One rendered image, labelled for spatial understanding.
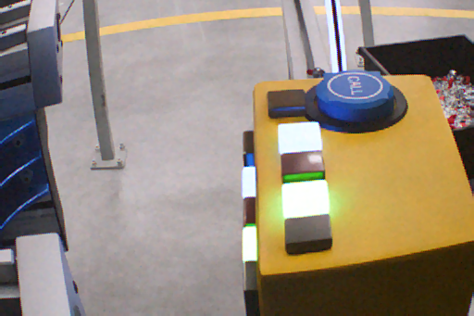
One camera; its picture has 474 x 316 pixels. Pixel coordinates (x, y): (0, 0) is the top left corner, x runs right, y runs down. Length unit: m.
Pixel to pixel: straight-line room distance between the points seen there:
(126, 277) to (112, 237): 0.18
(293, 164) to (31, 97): 0.52
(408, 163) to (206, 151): 2.19
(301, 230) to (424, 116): 0.11
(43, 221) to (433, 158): 0.61
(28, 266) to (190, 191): 1.93
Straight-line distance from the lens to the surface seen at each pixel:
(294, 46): 1.02
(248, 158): 0.43
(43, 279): 0.47
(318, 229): 0.34
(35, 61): 0.85
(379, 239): 0.34
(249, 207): 0.39
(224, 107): 2.78
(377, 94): 0.42
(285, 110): 0.42
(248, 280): 0.35
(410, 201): 0.36
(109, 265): 2.16
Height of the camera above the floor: 1.27
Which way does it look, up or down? 29 degrees down
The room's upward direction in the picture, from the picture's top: 6 degrees counter-clockwise
